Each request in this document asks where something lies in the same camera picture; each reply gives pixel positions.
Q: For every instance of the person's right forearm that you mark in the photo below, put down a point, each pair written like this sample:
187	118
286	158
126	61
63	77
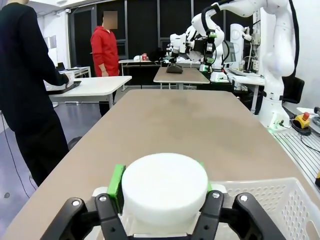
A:
53	73

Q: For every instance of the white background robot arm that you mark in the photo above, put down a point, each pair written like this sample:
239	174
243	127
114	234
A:
178	41

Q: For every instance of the yellow emergency stop button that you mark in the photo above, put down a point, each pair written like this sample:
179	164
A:
301	121

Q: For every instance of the small red cup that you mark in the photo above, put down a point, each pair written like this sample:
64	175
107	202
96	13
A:
144	57

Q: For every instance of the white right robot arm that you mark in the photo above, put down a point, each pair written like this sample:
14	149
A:
277	62

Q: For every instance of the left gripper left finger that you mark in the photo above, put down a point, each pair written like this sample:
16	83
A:
110	220

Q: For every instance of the black office chair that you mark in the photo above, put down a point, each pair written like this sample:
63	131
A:
293	90

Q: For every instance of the grooved aluminium base plate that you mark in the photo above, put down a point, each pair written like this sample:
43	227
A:
297	150

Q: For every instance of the dark flat tray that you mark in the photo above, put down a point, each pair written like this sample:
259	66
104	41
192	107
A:
71	86

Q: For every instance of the person in black shirt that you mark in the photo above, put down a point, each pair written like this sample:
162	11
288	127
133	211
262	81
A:
25	75

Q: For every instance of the black object on brown table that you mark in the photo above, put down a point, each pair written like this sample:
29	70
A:
175	68

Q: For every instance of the man in red hoodie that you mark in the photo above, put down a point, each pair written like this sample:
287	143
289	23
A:
105	50

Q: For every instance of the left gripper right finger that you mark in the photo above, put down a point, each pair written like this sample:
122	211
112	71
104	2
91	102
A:
220	220

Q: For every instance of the brown background table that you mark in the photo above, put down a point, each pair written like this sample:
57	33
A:
180	76

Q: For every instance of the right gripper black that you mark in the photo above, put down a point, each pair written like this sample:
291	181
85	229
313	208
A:
209	48

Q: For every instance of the white perforated plastic basket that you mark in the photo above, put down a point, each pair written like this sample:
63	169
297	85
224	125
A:
275	200

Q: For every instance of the white round flask cap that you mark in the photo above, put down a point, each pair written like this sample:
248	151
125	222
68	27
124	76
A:
165	185

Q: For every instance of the long white table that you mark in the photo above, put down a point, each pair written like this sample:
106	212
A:
95	85

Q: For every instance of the computer monitor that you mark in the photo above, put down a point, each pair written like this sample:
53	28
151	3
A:
229	53

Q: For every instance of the white equipment desk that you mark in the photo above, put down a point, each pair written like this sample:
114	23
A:
246	78

